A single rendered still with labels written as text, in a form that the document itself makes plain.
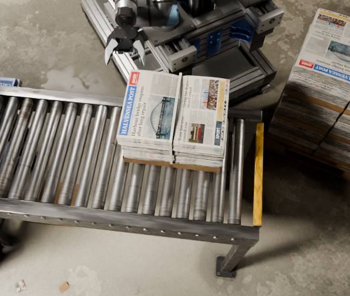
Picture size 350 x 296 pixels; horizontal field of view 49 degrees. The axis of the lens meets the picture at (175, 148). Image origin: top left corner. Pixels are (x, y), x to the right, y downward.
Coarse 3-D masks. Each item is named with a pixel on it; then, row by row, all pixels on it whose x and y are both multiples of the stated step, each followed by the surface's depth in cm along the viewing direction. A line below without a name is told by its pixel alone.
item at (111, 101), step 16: (16, 96) 166; (32, 96) 166; (48, 96) 166; (64, 96) 166; (80, 96) 166; (96, 96) 166; (112, 96) 166; (48, 112) 176; (64, 112) 174; (240, 112) 162; (256, 112) 162
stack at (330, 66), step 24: (312, 24) 179; (336, 24) 179; (312, 48) 173; (336, 48) 173; (312, 72) 169; (336, 72) 167; (288, 96) 190; (312, 96) 183; (336, 96) 176; (312, 120) 199; (336, 120) 194; (264, 144) 239; (312, 144) 218; (336, 144) 207
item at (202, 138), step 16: (192, 80) 141; (208, 80) 141; (224, 80) 141; (192, 96) 138; (208, 96) 138; (224, 96) 138; (192, 112) 136; (208, 112) 135; (224, 112) 135; (192, 128) 133; (208, 128) 133; (224, 128) 133; (192, 144) 130; (208, 144) 130; (224, 144) 131; (192, 160) 143; (208, 160) 142
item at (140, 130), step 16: (128, 80) 141; (144, 80) 141; (160, 80) 141; (128, 96) 138; (144, 96) 138; (160, 96) 139; (128, 112) 136; (144, 112) 136; (160, 112) 136; (128, 128) 133; (144, 128) 133; (160, 128) 133; (128, 144) 136; (144, 144) 134; (160, 144) 133; (160, 160) 147
